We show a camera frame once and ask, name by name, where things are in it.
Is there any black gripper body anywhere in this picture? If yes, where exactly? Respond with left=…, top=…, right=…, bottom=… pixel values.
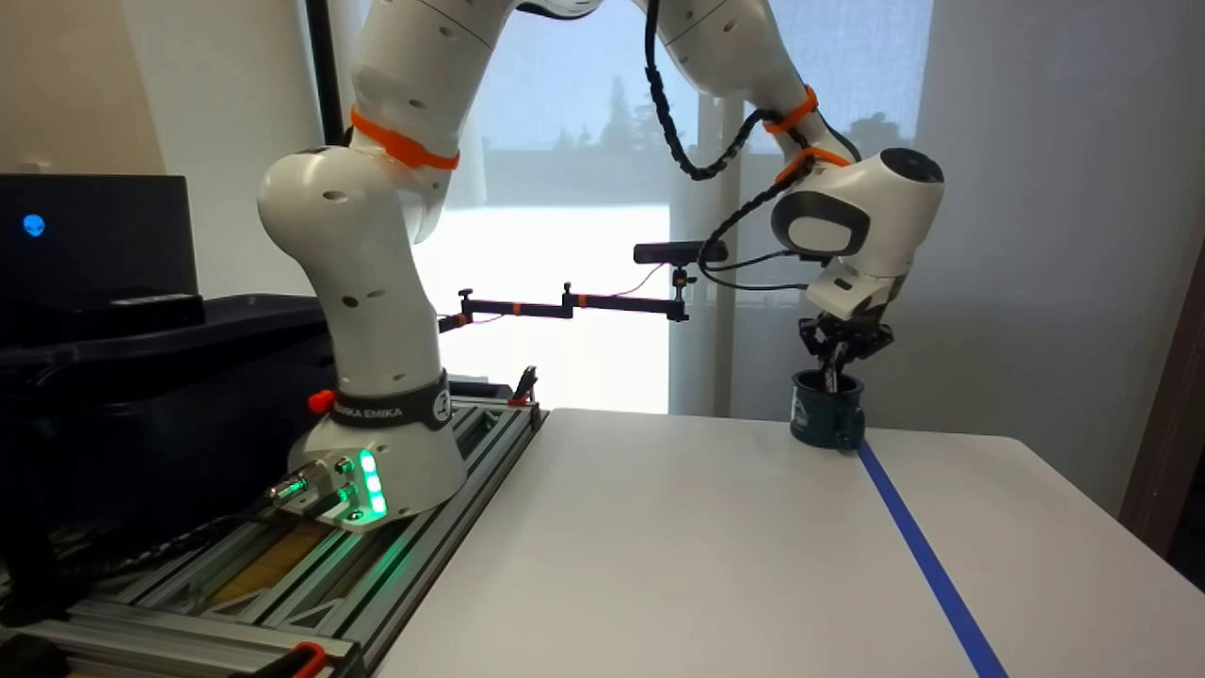
left=796, top=313, right=900, bottom=371

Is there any black cylindrical cup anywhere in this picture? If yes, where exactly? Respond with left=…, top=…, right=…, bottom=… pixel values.
left=785, top=366, right=870, bottom=455

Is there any blue tape strip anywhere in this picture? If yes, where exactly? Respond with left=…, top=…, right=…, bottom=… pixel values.
left=854, top=441, right=1011, bottom=678

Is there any black cabinet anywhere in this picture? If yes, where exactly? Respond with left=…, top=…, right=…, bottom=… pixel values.
left=0, top=293, right=342, bottom=627

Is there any black monitor with blue light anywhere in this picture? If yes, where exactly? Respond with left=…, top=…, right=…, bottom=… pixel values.
left=0, top=169, right=208, bottom=338

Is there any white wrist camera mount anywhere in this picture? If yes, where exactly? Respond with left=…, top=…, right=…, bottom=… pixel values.
left=801, top=256, right=909, bottom=331

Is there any black bar camera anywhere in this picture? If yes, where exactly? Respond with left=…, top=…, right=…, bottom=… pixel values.
left=628, top=236, right=732, bottom=273

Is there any black articulated camera mount arm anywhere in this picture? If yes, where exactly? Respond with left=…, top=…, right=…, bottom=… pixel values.
left=436, top=265, right=697, bottom=338

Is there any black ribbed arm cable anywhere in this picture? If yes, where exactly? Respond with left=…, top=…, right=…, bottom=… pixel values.
left=642, top=0, right=870, bottom=298

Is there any aluminium extrusion base frame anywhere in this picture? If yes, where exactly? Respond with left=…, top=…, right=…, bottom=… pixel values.
left=0, top=366, right=550, bottom=678

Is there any red clamp handle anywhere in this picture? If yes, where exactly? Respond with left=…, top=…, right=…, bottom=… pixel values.
left=287, top=639, right=337, bottom=678

